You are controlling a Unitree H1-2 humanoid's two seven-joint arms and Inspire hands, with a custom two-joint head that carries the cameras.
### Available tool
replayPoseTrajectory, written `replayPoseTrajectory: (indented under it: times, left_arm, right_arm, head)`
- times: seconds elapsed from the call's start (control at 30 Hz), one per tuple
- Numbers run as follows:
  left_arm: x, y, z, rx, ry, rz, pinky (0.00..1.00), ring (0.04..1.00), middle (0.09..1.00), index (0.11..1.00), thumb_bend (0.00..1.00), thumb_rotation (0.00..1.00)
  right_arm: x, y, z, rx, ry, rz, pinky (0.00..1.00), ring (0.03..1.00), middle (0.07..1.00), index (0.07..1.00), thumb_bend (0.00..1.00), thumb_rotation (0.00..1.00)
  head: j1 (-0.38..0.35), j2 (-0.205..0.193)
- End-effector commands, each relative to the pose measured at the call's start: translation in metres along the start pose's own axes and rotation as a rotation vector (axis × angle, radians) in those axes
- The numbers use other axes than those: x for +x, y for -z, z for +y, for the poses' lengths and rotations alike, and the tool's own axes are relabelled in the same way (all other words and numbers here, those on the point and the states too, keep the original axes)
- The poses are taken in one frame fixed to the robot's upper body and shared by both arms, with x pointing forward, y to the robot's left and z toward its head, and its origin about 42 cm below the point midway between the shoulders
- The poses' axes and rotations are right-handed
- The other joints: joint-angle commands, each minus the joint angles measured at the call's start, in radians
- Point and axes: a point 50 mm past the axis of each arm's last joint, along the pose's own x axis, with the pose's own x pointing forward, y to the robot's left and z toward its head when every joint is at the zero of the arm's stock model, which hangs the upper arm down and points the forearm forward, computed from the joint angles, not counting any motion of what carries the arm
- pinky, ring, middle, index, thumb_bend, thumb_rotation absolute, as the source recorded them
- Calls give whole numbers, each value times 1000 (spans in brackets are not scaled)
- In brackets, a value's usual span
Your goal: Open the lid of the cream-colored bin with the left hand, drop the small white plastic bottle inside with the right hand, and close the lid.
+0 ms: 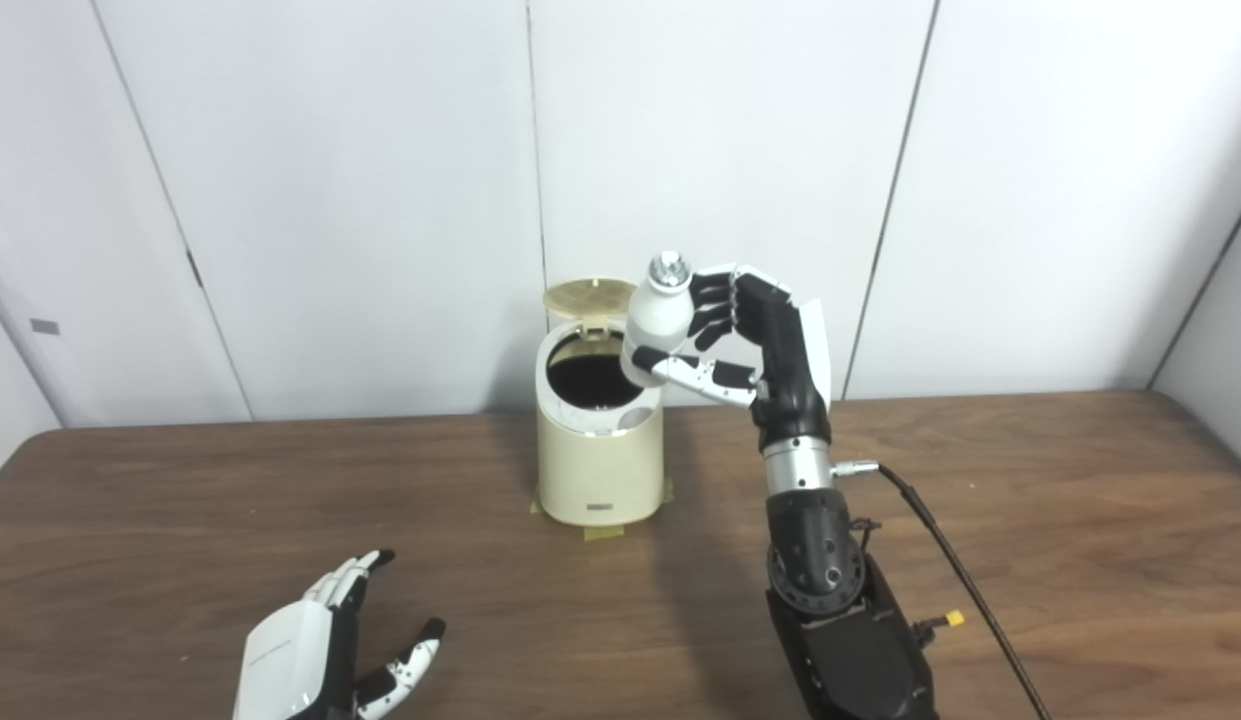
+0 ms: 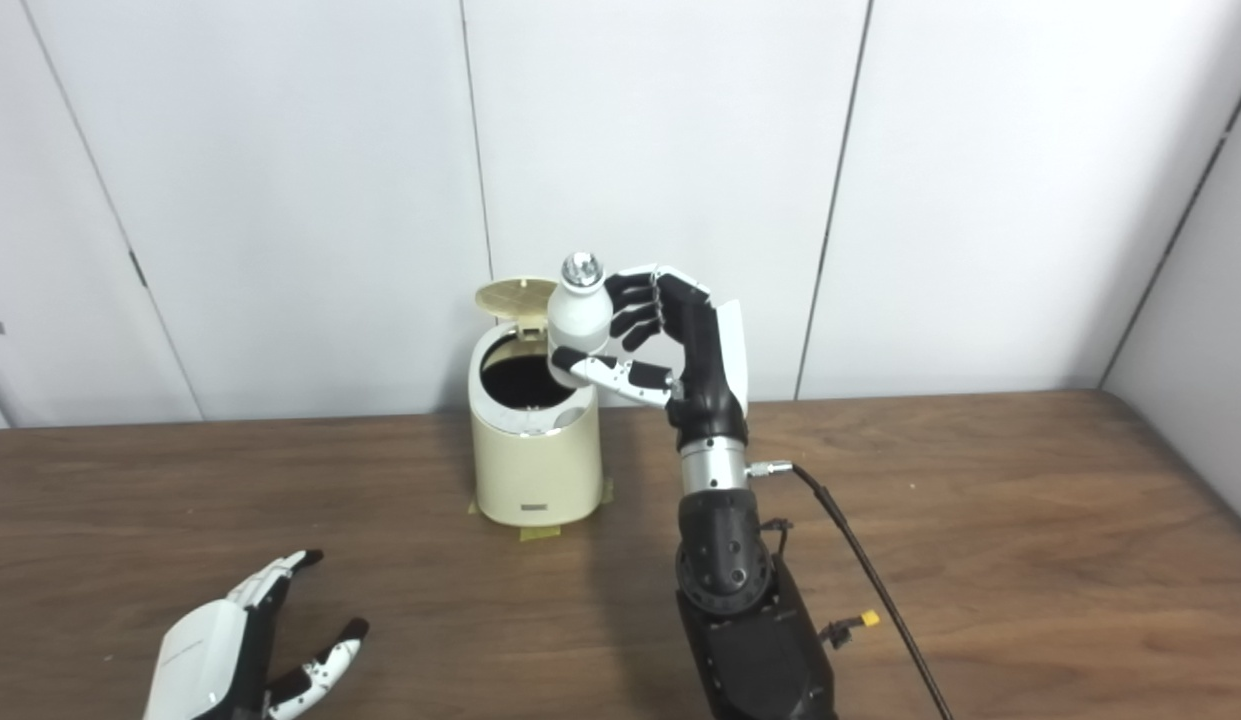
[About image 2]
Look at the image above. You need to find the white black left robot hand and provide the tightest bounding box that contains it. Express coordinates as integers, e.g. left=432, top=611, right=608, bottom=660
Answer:
left=143, top=549, right=370, bottom=720

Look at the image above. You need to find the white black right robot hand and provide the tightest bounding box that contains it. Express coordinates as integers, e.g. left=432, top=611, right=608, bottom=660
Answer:
left=552, top=264, right=750, bottom=448

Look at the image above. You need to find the small white plastic bottle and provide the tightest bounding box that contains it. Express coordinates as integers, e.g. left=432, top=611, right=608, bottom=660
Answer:
left=546, top=252, right=614, bottom=389

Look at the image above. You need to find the cream-colored lidded bin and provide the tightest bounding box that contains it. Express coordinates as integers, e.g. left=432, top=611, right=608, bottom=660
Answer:
left=468, top=277, right=603, bottom=528

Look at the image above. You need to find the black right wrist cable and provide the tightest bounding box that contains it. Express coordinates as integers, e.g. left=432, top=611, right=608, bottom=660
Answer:
left=745, top=460, right=956, bottom=720

